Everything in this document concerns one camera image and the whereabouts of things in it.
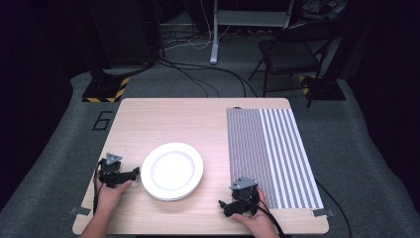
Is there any white metal stand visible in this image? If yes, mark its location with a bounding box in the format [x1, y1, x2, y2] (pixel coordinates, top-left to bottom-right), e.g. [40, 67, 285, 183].
[209, 0, 295, 65]

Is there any grey striped placemat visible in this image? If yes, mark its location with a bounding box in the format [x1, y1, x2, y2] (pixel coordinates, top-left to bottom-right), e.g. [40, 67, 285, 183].
[226, 107, 325, 210]

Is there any white floor cable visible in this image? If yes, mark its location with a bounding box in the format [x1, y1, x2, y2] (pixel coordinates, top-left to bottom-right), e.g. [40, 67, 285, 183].
[163, 0, 233, 52]

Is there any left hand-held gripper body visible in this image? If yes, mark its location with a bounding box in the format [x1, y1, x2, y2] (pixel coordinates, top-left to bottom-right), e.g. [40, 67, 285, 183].
[97, 152, 125, 188]

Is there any grey crumpled cloth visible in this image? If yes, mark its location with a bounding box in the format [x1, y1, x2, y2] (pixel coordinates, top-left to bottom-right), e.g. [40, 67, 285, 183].
[300, 0, 349, 22]

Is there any person's left hand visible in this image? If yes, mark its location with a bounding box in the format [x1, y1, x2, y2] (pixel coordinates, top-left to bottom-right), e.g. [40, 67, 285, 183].
[95, 179, 134, 216]

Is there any black yellow striped stand base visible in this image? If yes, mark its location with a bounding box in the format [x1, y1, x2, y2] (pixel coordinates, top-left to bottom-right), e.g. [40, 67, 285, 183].
[298, 74, 348, 109]
[81, 76, 131, 104]

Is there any dark cabinet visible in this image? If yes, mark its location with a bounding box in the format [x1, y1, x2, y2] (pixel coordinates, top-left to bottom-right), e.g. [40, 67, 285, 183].
[87, 0, 161, 68]

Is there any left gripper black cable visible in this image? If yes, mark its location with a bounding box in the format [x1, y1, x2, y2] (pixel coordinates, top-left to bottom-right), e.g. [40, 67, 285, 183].
[92, 160, 104, 216]

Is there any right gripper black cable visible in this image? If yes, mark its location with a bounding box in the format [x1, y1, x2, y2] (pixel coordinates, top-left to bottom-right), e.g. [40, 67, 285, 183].
[233, 180, 353, 238]

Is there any grey tape strip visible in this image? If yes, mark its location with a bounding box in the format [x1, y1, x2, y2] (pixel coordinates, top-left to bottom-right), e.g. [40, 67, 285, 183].
[69, 206, 92, 217]
[311, 208, 335, 218]

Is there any person's right hand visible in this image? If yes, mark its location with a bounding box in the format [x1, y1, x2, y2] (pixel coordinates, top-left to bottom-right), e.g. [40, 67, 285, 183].
[231, 187, 277, 234]

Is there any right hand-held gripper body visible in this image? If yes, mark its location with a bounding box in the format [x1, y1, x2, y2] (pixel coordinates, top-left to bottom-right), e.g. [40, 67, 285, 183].
[229, 177, 261, 214]

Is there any black folding chair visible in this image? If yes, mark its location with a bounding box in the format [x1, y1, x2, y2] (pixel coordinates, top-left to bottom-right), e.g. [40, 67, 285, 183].
[248, 20, 335, 99]

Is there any black floor cable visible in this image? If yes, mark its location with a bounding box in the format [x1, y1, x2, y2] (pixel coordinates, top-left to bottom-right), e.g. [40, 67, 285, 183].
[156, 58, 260, 99]
[157, 59, 222, 99]

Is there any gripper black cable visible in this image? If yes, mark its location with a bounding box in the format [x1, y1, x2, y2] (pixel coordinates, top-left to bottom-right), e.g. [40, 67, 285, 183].
[233, 180, 353, 238]
[92, 160, 104, 216]

